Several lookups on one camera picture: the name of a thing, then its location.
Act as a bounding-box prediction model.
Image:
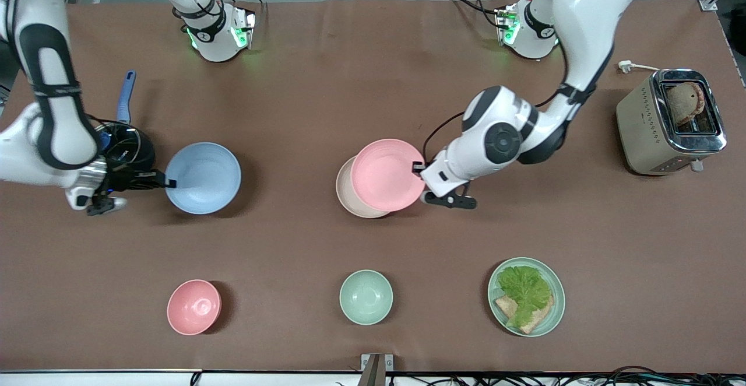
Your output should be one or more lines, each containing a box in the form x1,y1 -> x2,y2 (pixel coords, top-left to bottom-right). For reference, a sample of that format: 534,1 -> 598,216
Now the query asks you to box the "pink plate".
351,139 -> 427,212

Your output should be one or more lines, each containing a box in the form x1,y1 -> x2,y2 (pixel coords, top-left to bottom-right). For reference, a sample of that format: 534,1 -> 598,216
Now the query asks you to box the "light blue plate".
165,142 -> 242,215

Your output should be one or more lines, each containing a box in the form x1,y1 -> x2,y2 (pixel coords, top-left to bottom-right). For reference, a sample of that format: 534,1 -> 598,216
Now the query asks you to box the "glass lid blue knob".
96,122 -> 144,166

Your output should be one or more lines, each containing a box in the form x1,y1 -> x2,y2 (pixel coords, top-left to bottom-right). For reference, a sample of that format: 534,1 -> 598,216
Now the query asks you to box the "beige plate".
336,156 -> 390,219

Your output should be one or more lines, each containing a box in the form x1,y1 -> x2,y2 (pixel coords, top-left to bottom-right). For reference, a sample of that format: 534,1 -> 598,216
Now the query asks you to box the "pink bowl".
167,279 -> 222,336

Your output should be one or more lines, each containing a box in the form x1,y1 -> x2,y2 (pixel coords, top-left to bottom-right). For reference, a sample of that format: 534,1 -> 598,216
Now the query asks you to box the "mint green bowl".
339,269 -> 393,325

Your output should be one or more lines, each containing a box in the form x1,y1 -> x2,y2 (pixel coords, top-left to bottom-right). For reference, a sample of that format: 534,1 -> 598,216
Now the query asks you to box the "green lettuce leaf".
497,265 -> 553,327

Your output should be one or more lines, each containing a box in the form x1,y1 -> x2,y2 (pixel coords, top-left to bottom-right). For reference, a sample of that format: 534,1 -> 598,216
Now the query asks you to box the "brown bread slice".
494,294 -> 554,335

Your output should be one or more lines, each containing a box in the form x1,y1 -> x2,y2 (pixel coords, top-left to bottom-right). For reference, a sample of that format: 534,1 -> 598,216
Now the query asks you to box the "mint green plate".
488,257 -> 566,338

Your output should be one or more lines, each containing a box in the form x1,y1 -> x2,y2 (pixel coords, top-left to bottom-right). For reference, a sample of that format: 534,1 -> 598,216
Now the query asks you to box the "silver toaster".
616,69 -> 728,176

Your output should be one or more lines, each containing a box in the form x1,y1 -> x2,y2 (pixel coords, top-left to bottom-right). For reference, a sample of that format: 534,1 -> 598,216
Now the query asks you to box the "white power plug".
618,60 -> 662,75

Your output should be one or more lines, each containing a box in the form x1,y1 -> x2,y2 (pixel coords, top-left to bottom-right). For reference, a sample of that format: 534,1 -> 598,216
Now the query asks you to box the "toasted bread slice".
664,82 -> 707,127

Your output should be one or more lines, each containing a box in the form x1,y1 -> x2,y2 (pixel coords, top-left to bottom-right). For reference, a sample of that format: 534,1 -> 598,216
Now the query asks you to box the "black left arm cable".
422,42 -> 575,164

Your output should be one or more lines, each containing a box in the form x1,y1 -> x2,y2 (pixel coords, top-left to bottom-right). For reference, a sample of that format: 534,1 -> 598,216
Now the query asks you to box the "black saucepan blue handle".
95,70 -> 157,192

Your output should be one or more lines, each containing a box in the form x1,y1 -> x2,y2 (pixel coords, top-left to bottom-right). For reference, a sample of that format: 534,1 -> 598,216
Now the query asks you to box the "grey metal bracket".
359,353 -> 395,386

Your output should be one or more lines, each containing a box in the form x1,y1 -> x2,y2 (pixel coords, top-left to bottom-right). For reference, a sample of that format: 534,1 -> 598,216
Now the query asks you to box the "black floor cable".
603,366 -> 674,386

